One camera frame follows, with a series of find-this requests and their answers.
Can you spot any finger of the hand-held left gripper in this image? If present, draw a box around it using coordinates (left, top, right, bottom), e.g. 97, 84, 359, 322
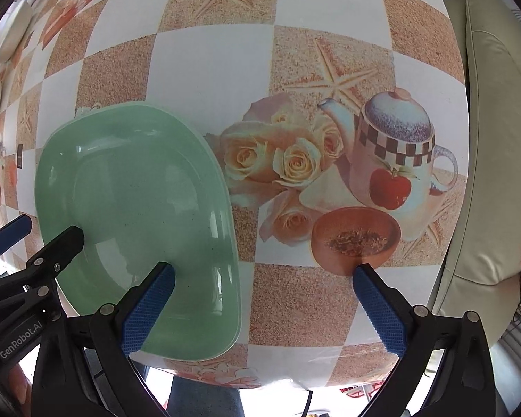
0, 216, 33, 265
0, 226, 85, 309

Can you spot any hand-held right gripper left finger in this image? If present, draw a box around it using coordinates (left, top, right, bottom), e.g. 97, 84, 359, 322
32, 262, 176, 417

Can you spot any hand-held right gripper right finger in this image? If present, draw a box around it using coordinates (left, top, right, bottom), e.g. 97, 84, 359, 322
352, 263, 498, 417

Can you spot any green glass plate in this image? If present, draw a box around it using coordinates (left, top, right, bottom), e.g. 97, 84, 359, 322
34, 101, 243, 361

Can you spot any person's left hand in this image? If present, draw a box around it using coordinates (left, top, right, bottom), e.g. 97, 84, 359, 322
6, 362, 33, 404

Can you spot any person's leg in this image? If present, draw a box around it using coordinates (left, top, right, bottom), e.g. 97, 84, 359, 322
167, 376, 242, 417

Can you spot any beige sofa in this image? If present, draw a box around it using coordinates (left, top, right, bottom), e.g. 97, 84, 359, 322
430, 0, 521, 342

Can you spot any cream chair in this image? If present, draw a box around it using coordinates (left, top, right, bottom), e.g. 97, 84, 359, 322
0, 0, 38, 67

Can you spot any printed checkered tablecloth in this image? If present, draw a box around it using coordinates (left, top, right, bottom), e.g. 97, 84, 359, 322
0, 0, 470, 391

